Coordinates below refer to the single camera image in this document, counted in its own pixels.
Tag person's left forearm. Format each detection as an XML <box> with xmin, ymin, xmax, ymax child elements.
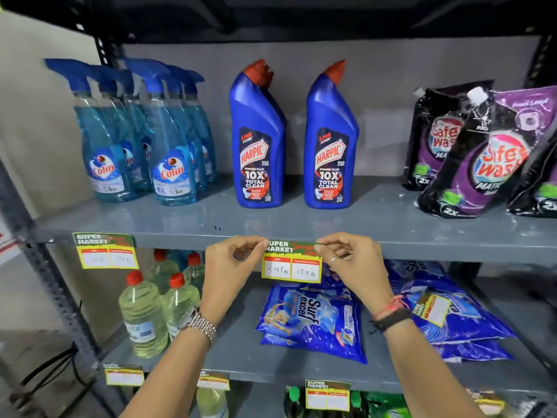
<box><xmin>120</xmin><ymin>320</ymin><xmax>216</xmax><ymax>418</ymax></box>

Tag person's left hand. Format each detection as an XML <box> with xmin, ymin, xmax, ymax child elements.
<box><xmin>199</xmin><ymin>235</ymin><xmax>270</xmax><ymax>327</ymax></box>

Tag black purple detergent pouch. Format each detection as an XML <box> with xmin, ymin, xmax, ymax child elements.
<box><xmin>417</xmin><ymin>86</ymin><xmax>557</xmax><ymax>220</ymax></box>
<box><xmin>402</xmin><ymin>79</ymin><xmax>495</xmax><ymax>191</ymax></box>
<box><xmin>506</xmin><ymin>126</ymin><xmax>557</xmax><ymax>218</ymax></box>

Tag yellow green price label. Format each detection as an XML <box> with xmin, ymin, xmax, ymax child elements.
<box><xmin>73</xmin><ymin>232</ymin><xmax>139</xmax><ymax>270</ymax></box>
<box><xmin>104</xmin><ymin>364</ymin><xmax>145</xmax><ymax>387</ymax></box>
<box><xmin>197</xmin><ymin>369</ymin><xmax>231</xmax><ymax>392</ymax></box>
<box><xmin>261</xmin><ymin>239</ymin><xmax>323</xmax><ymax>284</ymax></box>
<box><xmin>466</xmin><ymin>388</ymin><xmax>508</xmax><ymax>417</ymax></box>
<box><xmin>412</xmin><ymin>292</ymin><xmax>453</xmax><ymax>329</ymax></box>
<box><xmin>305</xmin><ymin>379</ymin><xmax>351</xmax><ymax>412</ymax></box>

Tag row of blue spray bottles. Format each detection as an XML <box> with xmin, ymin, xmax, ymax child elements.
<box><xmin>44</xmin><ymin>57</ymin><xmax>218</xmax><ymax>207</ymax></box>

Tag grey metal shelving rack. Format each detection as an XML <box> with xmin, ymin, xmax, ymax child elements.
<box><xmin>0</xmin><ymin>0</ymin><xmax>557</xmax><ymax>418</ymax></box>

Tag silver metal wristwatch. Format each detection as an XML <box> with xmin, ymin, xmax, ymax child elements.
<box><xmin>180</xmin><ymin>312</ymin><xmax>217</xmax><ymax>347</ymax></box>

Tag person's right hand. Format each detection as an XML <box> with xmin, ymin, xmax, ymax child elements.
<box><xmin>314</xmin><ymin>232</ymin><xmax>395</xmax><ymax>317</ymax></box>

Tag clear red-capped liquid bottle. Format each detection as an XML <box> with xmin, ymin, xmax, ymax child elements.
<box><xmin>118</xmin><ymin>270</ymin><xmax>169</xmax><ymax>360</ymax></box>
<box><xmin>182</xmin><ymin>252</ymin><xmax>206</xmax><ymax>297</ymax></box>
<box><xmin>161</xmin><ymin>272</ymin><xmax>202</xmax><ymax>342</ymax></box>
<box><xmin>145</xmin><ymin>249</ymin><xmax>180</xmax><ymax>296</ymax></box>

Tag red thread bracelet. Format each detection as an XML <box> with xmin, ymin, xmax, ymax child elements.
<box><xmin>373</xmin><ymin>295</ymin><xmax>410</xmax><ymax>320</ymax></box>

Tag person's right forearm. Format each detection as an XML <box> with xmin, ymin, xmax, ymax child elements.
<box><xmin>378</xmin><ymin>312</ymin><xmax>484</xmax><ymax>418</ymax></box>

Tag green packet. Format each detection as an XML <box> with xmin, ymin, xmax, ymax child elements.
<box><xmin>351</xmin><ymin>391</ymin><xmax>412</xmax><ymax>418</ymax></box>

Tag blue detergent powder packet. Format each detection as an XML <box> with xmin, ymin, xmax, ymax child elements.
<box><xmin>384</xmin><ymin>259</ymin><xmax>517</xmax><ymax>345</ymax></box>
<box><xmin>255</xmin><ymin>282</ymin><xmax>368</xmax><ymax>365</ymax></box>
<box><xmin>321</xmin><ymin>264</ymin><xmax>354</xmax><ymax>294</ymax></box>
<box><xmin>433</xmin><ymin>338</ymin><xmax>513</xmax><ymax>364</ymax></box>

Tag dark green-capped bottle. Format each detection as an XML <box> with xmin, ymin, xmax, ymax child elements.
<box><xmin>283</xmin><ymin>385</ymin><xmax>306</xmax><ymax>418</ymax></box>

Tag black wristband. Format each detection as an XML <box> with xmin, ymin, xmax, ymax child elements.
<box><xmin>372</xmin><ymin>308</ymin><xmax>413</xmax><ymax>333</ymax></box>

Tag blue red-capped toilet cleaner bottle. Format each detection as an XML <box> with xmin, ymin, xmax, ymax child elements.
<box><xmin>303</xmin><ymin>60</ymin><xmax>360</xmax><ymax>210</ymax></box>
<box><xmin>229</xmin><ymin>59</ymin><xmax>287</xmax><ymax>209</ymax></box>

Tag black cables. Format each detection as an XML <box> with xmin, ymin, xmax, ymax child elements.
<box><xmin>8</xmin><ymin>300</ymin><xmax>90</xmax><ymax>412</ymax></box>

